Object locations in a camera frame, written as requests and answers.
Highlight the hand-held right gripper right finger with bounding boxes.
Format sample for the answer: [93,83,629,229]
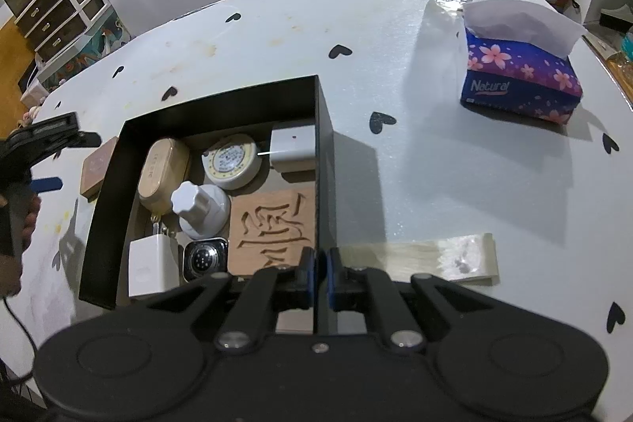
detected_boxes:
[325,248,496,350]

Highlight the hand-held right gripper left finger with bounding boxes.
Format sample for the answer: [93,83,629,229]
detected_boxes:
[144,248,317,350]

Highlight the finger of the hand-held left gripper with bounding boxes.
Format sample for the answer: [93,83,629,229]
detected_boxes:
[30,176,63,195]
[7,112,102,155]

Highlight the carved wooden block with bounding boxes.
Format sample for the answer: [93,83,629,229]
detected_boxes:
[228,187,318,280]

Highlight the pink carved block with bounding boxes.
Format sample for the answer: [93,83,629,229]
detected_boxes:
[80,136,120,201]

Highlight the black rectangular box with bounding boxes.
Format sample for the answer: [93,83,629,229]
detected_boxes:
[78,75,338,335]

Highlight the silver smartwatch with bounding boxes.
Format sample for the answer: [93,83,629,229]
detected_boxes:
[182,236,229,285]

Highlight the beige oval case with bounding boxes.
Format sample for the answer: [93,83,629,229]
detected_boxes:
[137,137,191,212]

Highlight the white round bottle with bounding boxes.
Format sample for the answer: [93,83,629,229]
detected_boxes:
[170,181,233,240]

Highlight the white charger with prongs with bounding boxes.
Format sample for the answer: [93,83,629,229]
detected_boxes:
[127,216,180,299]

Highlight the person's left hand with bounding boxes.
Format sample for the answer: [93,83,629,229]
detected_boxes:
[0,193,43,297]

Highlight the white drawer cabinet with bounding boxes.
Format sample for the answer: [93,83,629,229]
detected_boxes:
[14,0,112,63]

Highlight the white charger adapter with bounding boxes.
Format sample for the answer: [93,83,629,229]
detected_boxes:
[269,124,318,174]

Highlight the round white tape measure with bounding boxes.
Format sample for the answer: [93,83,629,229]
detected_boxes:
[202,134,262,191]

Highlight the purple floral tissue box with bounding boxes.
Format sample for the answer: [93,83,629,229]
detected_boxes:
[459,0,587,127]

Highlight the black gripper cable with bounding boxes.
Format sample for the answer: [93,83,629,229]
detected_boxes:
[0,295,39,356]

